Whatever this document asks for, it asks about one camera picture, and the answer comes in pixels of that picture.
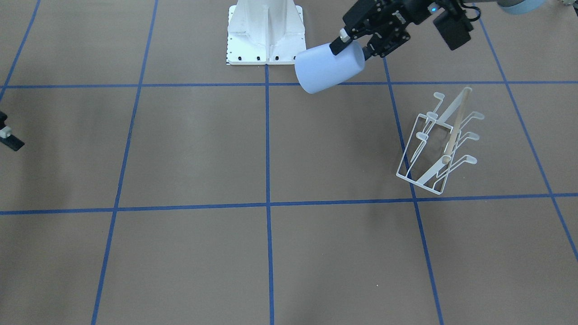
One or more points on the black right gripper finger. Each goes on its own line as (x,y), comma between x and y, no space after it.
(10,140)

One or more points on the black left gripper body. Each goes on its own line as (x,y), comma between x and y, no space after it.
(407,17)

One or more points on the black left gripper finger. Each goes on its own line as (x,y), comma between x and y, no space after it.
(368,53)
(340,43)

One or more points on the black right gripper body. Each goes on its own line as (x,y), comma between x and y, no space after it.
(9,139)

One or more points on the light blue plastic cup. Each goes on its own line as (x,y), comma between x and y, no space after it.
(318,68)

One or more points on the white wire cup holder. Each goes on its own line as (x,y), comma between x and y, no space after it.
(431,152)

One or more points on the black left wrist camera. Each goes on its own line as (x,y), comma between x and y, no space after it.
(454,28)

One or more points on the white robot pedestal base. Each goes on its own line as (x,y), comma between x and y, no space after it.
(265,32)

